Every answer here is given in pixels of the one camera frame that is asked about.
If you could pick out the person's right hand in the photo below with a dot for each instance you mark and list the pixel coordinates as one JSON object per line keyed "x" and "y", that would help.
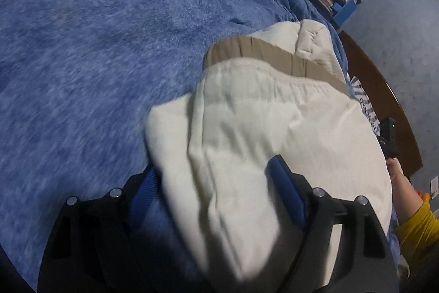
{"x": 398, "y": 173}

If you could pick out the blue shelf box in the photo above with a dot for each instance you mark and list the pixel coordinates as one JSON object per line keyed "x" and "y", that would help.
{"x": 345, "y": 9}

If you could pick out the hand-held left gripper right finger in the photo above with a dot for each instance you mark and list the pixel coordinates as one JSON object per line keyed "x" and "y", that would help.
{"x": 287, "y": 190}

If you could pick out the white wall outlet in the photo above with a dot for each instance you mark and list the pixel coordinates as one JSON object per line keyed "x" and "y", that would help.
{"x": 435, "y": 185}

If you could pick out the wooden headboard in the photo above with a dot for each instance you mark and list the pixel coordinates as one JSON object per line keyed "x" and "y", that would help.
{"x": 384, "y": 87}

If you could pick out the striped pillow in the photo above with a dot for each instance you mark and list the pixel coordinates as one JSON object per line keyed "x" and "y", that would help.
{"x": 365, "y": 102}

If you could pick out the person's right forearm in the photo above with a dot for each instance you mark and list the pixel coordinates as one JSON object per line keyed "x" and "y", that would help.
{"x": 416, "y": 224}

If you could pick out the blue fleece blanket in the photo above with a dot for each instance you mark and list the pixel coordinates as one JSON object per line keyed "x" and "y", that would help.
{"x": 89, "y": 66}

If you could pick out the cream hooded jacket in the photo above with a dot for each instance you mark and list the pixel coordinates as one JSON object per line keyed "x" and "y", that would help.
{"x": 260, "y": 128}

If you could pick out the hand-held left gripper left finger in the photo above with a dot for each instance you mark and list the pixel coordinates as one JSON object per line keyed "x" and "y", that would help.
{"x": 145, "y": 198}

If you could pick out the orange object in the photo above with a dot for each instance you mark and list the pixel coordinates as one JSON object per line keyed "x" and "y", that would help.
{"x": 426, "y": 197}

